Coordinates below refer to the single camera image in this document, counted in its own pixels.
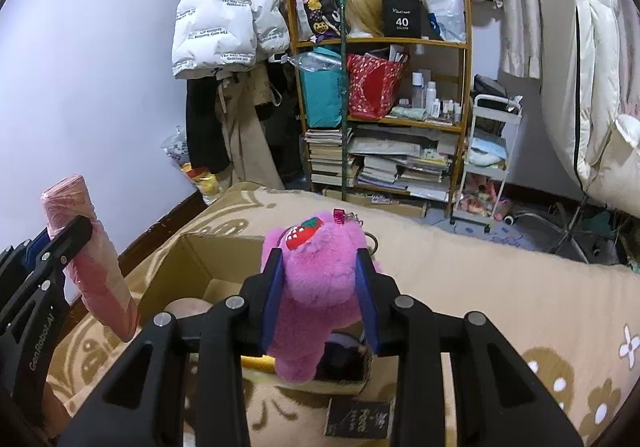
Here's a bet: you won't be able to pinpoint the red patterned bag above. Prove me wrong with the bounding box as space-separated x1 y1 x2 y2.
346 53 406 120

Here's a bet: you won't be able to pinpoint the pink roll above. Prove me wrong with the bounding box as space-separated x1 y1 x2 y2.
41 173 142 343

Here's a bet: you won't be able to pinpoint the neat stack of books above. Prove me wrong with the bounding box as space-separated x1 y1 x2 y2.
304 127 351 188

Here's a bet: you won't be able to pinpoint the purple plush doll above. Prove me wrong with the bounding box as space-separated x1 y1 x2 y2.
315 332 373 380

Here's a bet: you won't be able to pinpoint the yellow and white floor bags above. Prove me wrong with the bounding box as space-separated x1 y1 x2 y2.
161 129 223 205

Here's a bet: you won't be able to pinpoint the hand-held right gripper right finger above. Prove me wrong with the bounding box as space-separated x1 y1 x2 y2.
356 249 583 447

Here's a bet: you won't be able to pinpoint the blond wig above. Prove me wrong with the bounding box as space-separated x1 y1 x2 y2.
345 0 390 38

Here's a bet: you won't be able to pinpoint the yellow plush toy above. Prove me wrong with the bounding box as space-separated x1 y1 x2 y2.
241 354 277 373

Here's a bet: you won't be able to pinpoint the printed cartoon bag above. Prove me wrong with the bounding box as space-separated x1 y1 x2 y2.
290 0 346 40

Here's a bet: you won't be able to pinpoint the beige hanging coat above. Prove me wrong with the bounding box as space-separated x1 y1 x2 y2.
217 69 286 190

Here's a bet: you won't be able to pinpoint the black square box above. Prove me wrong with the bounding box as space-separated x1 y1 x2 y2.
382 0 423 38

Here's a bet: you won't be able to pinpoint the white padded chair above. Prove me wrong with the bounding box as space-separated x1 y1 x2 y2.
515 0 640 264

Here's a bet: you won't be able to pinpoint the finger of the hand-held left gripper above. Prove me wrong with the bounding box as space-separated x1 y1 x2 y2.
0 233 51 288
37 216 94 285

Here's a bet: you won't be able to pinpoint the green pole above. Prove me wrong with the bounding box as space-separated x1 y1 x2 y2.
337 0 350 202

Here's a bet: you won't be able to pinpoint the cardboard box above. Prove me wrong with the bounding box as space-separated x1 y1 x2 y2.
137 233 373 383

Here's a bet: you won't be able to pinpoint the dark hanging garment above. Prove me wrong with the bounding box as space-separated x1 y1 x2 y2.
260 62 306 178

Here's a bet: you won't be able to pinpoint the white rolling cart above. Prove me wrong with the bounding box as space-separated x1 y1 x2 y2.
452 94 523 228

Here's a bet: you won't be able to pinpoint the group of cosmetic bottles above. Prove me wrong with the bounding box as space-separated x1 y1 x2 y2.
410 69 463 124

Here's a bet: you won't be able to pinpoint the teal shopping bag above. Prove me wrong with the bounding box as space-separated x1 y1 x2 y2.
298 51 346 128

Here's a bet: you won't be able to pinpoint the pink plush toy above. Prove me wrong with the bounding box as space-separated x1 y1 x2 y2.
260 209 386 383

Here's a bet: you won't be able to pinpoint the black hanging coat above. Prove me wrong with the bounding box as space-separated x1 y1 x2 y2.
186 74 231 175

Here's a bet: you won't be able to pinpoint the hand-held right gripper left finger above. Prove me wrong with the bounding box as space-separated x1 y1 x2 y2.
57 248 286 447

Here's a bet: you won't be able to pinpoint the messy pile of books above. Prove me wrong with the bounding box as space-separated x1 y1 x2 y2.
347 124 458 202

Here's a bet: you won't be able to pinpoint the white puffer jacket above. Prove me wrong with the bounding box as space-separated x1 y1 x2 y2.
171 0 291 80

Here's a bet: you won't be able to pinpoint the black hang tag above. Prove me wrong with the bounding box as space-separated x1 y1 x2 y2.
325 396 396 439

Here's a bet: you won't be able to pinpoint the black pouch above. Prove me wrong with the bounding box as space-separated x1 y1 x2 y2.
472 74 508 100

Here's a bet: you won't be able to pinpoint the wooden shelf unit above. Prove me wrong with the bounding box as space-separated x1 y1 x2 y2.
289 0 473 218

